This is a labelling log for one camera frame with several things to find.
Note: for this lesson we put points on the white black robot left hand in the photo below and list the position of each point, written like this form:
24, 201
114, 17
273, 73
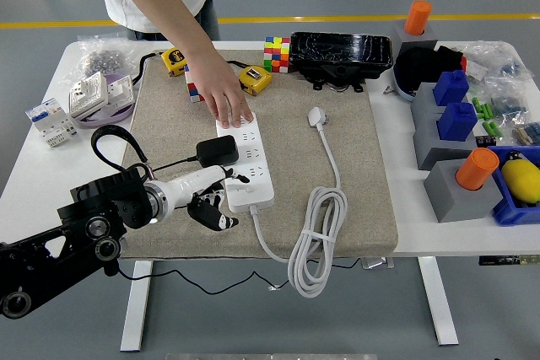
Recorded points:
190, 183

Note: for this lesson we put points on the person's right hand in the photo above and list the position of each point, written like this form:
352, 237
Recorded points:
228, 90

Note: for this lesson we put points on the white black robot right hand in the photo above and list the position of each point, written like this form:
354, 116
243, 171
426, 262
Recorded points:
499, 357

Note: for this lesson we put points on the black power adapter plug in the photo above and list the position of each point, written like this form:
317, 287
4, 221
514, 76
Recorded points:
217, 151

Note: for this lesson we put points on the white power strip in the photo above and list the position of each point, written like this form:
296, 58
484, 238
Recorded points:
253, 197

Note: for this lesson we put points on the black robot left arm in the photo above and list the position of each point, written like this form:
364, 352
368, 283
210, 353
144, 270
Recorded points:
42, 259

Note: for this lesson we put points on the person's right forearm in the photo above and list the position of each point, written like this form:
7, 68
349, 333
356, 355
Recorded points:
185, 31

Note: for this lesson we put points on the small black circuit board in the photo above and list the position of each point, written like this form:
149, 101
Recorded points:
487, 141

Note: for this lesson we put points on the yellow tape measure clear window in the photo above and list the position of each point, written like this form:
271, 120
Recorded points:
258, 79

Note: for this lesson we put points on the puzzle cube large cells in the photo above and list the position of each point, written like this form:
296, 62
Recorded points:
192, 90

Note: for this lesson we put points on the puzzle cube small cells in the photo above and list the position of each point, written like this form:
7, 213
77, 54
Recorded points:
277, 54

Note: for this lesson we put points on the yellow tape measure black label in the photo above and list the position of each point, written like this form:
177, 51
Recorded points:
174, 58

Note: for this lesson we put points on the white table leg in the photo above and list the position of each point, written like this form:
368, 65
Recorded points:
137, 305
439, 301

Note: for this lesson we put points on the black strip under table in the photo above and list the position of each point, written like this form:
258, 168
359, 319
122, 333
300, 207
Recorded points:
508, 260

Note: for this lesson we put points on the grey-brown mat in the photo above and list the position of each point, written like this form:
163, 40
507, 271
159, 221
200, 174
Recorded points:
295, 166

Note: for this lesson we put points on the purple tape roll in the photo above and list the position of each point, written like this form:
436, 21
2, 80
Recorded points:
105, 119

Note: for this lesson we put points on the clear bag of metal screws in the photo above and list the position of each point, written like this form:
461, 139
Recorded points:
101, 58

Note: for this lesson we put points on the blue plastic bin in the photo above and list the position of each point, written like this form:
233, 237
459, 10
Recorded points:
512, 212

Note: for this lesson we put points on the white blue circuit breaker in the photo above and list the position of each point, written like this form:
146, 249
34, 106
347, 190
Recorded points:
48, 117

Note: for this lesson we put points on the grey block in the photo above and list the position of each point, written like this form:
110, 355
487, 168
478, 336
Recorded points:
422, 103
430, 145
403, 33
462, 204

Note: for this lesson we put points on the pale blue-rimmed bowl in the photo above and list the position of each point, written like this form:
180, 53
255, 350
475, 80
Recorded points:
401, 84

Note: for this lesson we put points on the yellow oval object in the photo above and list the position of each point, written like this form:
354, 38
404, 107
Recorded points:
523, 178

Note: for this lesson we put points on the orange cylinder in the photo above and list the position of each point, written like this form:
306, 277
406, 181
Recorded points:
476, 168
417, 16

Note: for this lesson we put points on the black cloth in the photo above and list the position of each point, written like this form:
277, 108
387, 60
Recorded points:
417, 67

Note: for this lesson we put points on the blue block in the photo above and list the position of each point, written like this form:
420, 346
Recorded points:
457, 121
450, 88

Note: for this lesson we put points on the green cylinder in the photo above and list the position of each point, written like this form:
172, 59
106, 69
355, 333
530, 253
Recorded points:
489, 127
498, 130
476, 105
486, 111

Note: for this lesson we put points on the clear bag of striped parts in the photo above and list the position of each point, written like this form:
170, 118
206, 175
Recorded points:
529, 132

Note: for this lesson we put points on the clear bag with white label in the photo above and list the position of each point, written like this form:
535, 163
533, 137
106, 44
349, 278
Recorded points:
476, 67

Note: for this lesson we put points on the clear bag of blue parts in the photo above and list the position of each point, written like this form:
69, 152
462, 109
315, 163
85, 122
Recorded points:
508, 103
508, 68

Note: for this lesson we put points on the metal bracket under table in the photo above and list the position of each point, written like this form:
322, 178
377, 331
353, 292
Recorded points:
377, 263

